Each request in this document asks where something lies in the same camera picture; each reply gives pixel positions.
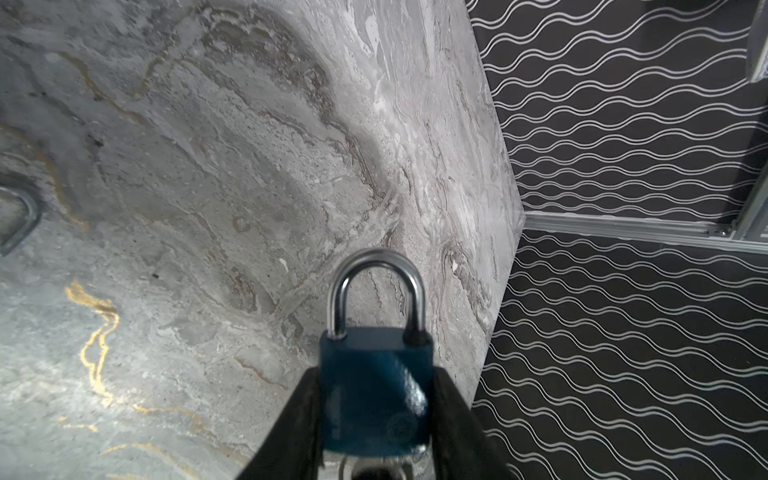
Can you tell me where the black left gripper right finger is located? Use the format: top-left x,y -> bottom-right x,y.
430,367 -> 516,480

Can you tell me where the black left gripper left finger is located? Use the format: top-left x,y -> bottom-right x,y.
236,367 -> 322,480

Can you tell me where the blue padlock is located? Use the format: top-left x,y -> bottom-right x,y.
319,248 -> 435,457

